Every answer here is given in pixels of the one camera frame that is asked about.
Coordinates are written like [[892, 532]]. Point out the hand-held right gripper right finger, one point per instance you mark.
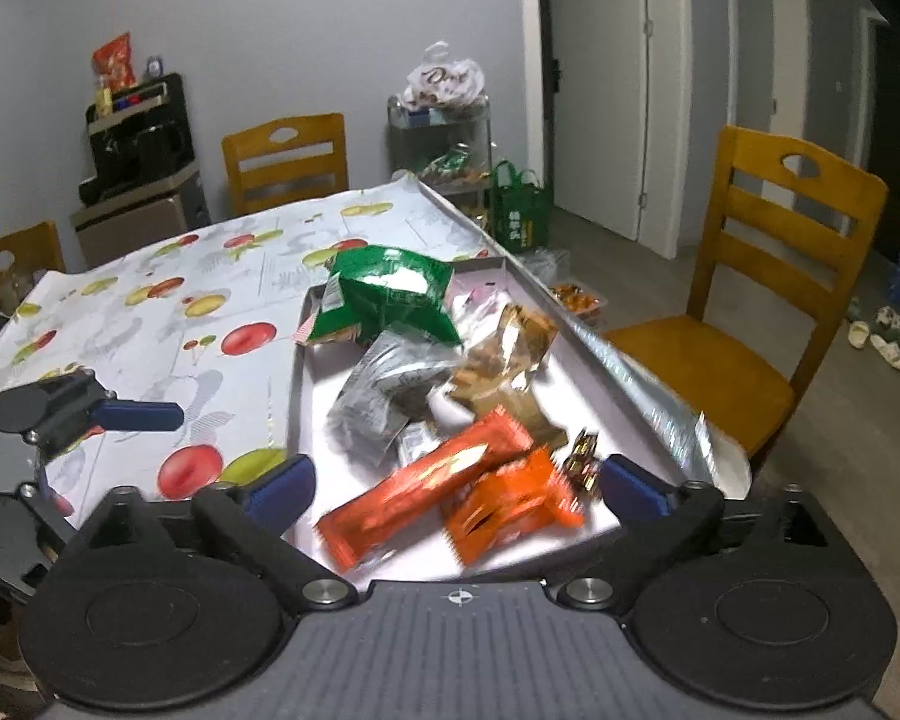
[[634, 491]]

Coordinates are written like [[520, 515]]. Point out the green snack bag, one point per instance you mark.
[[397, 292]]

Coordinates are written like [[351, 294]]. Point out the small brown paper packet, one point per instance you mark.
[[517, 409]]

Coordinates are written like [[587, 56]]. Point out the tan packet of nuts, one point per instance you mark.
[[510, 345]]

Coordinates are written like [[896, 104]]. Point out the silver clear snack packet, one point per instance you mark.
[[379, 397]]

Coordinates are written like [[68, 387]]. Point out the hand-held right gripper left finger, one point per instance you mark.
[[285, 487]]

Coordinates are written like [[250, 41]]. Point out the dark brown twist-wrapped candy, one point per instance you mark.
[[589, 480]]

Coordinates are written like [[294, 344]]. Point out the white slipper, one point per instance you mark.
[[889, 351], [859, 335]]

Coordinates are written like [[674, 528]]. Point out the fruit print tablecloth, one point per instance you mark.
[[195, 300]]

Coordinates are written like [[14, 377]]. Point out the wooden chair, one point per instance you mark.
[[285, 165], [22, 255], [690, 367]]

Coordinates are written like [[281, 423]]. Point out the small dark bottle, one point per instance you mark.
[[154, 67]]

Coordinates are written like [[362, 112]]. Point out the metal cart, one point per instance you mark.
[[439, 135]]

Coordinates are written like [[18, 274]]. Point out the small yellow jar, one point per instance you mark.
[[103, 101]]

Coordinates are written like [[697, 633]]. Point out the short orange snack packet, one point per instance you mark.
[[510, 510]]

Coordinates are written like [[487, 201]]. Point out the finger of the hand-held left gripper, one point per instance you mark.
[[142, 416]]

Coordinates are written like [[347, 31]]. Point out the long orange snack packet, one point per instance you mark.
[[420, 487]]

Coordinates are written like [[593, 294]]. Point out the white door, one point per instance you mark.
[[600, 90]]

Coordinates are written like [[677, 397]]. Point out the clear purple candy packet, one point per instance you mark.
[[476, 300]]

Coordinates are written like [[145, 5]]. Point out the green packet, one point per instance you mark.
[[446, 165]]

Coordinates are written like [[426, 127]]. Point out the green tote bag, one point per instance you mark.
[[521, 214]]

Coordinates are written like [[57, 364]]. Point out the red snack bag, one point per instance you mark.
[[114, 64]]

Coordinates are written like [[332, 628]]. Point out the clear tub of orange snacks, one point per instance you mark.
[[577, 301]]

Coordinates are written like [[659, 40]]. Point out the black water dispenser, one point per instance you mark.
[[139, 157]]

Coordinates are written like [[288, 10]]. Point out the white plastic bag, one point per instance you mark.
[[446, 79]]

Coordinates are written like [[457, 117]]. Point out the grey cardboard box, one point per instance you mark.
[[311, 405]]

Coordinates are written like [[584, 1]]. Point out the small gold brown candy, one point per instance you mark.
[[585, 446]]

